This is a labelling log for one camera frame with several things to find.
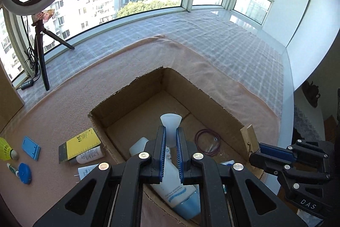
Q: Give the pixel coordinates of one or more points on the white sunscreen tube blue cap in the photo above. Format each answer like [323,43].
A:
[172,195]

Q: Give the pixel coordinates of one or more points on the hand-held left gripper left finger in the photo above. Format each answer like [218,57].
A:
[162,163]

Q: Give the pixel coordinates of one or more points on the large light wooden board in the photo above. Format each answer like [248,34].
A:
[9,102]

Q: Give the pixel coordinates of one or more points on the white charger plug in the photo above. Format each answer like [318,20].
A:
[87,171]

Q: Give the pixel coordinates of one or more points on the wooden clothespin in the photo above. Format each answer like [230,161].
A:
[249,136]

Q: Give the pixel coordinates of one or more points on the blue phone stand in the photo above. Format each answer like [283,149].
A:
[30,148]

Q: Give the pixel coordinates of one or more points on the black tripod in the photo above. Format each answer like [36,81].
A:
[42,67]

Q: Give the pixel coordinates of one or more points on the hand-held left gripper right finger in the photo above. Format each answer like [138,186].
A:
[180,163]

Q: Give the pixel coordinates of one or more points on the black power strip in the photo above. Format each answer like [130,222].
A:
[26,84]

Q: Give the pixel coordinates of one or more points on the yellow and black card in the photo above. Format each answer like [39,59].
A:
[82,144]

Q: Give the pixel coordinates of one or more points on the yellow shuttlecock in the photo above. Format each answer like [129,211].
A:
[5,150]

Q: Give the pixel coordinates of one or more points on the dark brown ornament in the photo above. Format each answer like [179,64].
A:
[310,94]

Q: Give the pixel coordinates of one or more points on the cardboard box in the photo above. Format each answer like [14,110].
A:
[143,94]

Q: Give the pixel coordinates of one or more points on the white green glue stick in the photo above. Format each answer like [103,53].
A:
[12,169]

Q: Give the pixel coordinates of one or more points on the small white bottle grey cap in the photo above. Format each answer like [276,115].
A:
[89,156]

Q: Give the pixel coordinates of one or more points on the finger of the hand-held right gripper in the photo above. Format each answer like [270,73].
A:
[276,152]
[265,163]

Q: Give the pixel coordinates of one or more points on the round blue tape measure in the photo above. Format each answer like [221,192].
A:
[25,173]

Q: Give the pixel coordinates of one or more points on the dark red rubber band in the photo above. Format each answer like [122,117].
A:
[195,139]

